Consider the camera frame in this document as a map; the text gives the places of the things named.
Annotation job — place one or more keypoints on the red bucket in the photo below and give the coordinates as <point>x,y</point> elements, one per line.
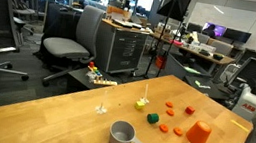
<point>160,62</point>

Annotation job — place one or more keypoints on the black computer monitor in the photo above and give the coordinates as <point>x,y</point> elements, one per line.
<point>237,35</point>

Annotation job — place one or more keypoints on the white plastic post stand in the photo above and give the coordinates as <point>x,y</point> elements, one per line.
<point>101,109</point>
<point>144,100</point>

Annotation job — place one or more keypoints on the black softbox light stand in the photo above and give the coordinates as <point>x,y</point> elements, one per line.
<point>176,4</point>

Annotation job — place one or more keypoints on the green block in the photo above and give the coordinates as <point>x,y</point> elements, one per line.
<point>153,118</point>

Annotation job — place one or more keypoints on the grey padded office chair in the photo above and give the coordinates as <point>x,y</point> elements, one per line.
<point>66,46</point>

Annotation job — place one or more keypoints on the white ABB robot base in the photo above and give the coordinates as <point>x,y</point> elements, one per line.
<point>247,105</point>

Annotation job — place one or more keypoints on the grey measuring cup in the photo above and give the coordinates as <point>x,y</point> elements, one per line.
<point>120,136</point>

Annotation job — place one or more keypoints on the lit purple monitor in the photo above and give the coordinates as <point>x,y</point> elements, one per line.
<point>214,29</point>

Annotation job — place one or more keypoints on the yellow tape strip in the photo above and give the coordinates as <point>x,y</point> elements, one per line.
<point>239,126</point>

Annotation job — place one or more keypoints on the red cube block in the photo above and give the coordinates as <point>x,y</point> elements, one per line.
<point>190,110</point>

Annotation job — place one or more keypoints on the small black side table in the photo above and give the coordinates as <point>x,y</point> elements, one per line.
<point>78,76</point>

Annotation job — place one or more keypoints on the colourful wooden toy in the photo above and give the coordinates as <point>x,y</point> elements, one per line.
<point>104,82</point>

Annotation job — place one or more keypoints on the yellow block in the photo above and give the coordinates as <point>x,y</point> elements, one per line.
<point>139,105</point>

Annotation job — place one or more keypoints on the grey drawer cabinet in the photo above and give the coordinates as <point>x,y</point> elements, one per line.
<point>121,48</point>

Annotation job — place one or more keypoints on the cluttered wooden desk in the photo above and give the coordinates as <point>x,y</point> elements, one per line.
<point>204,55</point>

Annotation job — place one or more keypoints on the orange disc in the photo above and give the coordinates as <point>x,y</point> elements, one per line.
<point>170,112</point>
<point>178,131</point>
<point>163,128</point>
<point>169,104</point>

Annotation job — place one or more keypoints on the orange plastic cup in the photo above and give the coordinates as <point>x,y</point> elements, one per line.
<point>198,135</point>

